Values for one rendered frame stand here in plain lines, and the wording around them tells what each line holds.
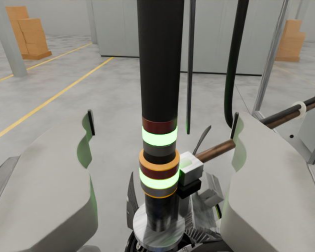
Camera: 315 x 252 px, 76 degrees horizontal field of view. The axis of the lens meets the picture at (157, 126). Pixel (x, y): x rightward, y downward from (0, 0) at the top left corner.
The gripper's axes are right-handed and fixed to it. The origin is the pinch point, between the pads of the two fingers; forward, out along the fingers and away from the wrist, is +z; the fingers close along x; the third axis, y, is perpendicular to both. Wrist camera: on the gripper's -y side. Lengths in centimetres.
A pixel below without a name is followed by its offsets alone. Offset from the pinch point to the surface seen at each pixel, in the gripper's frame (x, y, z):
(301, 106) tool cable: 24.3, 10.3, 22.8
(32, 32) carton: -442, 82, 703
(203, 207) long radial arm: 14, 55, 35
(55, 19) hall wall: -651, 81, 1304
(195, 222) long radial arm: 10, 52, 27
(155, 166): -0.7, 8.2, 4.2
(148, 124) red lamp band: -1.3, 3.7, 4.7
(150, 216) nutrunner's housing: -1.3, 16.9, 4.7
